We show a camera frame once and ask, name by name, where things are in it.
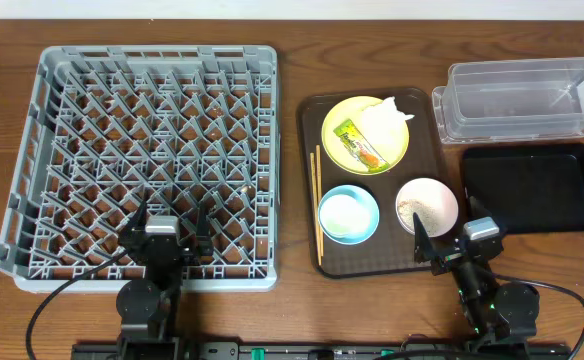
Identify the light blue bowl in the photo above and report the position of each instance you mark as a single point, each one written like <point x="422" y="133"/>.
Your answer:
<point x="364" y="198"/>

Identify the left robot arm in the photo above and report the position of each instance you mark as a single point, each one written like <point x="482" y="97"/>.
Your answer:
<point x="148" y="306"/>

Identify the clear plastic bin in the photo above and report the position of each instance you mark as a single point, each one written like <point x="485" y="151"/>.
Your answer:
<point x="511" y="101"/>

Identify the rice food scraps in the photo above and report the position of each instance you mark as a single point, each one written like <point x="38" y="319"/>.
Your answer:
<point x="427" y="215"/>

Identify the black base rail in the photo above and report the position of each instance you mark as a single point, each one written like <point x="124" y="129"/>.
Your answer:
<point x="409" y="349"/>

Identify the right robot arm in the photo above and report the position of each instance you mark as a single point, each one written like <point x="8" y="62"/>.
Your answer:
<point x="502" y="315"/>

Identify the green snack wrapper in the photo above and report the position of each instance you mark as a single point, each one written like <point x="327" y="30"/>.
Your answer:
<point x="359" y="147"/>

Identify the white napkin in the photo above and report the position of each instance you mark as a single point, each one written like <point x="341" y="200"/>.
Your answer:
<point x="384" y="126"/>

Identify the grey plastic dish rack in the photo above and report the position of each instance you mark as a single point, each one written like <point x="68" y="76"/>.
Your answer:
<point x="182" y="130"/>

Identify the small white cup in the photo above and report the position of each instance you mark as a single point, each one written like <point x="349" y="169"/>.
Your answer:
<point x="342" y="215"/>

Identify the yellow plate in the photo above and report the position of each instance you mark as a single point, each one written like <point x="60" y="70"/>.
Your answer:
<point x="351" y="108"/>

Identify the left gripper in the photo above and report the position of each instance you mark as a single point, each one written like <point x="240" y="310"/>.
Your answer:
<point x="167" y="244"/>

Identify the right wooden chopstick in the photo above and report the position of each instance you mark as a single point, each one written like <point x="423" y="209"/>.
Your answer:
<point x="319" y="196"/>

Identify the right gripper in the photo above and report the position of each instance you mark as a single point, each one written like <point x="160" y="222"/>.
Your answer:
<point x="452" y="256"/>

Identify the dark brown serving tray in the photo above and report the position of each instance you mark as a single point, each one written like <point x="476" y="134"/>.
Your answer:
<point x="390" y="249"/>

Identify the black waste tray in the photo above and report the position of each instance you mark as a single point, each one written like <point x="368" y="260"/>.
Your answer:
<point x="531" y="189"/>

